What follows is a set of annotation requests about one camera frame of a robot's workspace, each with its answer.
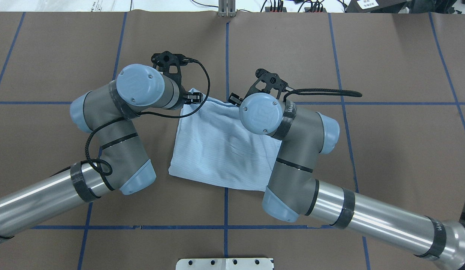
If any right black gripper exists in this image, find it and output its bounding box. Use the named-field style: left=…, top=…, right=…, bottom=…
left=227, top=92, right=251, bottom=106

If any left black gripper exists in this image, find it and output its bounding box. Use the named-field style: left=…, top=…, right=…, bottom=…
left=174, top=82, right=202, bottom=110

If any light blue button-up shirt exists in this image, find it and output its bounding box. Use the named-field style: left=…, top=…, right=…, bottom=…
left=168, top=97, right=281, bottom=192

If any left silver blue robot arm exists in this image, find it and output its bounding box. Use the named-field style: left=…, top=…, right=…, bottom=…
left=0, top=64, right=210, bottom=244

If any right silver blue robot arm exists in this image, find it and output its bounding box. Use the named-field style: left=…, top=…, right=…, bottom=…
left=220, top=89, right=465, bottom=270

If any dark box with white label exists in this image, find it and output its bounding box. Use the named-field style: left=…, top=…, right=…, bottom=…
left=345, top=0, right=410, bottom=14

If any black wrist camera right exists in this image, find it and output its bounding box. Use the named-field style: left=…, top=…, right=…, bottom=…
left=244, top=68, right=294, bottom=100

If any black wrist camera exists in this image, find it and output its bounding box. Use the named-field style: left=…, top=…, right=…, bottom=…
left=151, top=51, right=191, bottom=85
left=244, top=68, right=294, bottom=100

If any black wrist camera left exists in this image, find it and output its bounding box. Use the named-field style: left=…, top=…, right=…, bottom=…
left=151, top=51, right=191, bottom=85

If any grey aluminium frame post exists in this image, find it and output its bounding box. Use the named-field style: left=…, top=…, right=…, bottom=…
left=217, top=0, right=237, bottom=18

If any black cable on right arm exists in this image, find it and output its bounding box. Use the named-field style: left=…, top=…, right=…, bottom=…
left=281, top=88, right=363, bottom=111

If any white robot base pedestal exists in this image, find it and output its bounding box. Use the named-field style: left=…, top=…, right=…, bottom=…
left=175, top=258, right=275, bottom=270

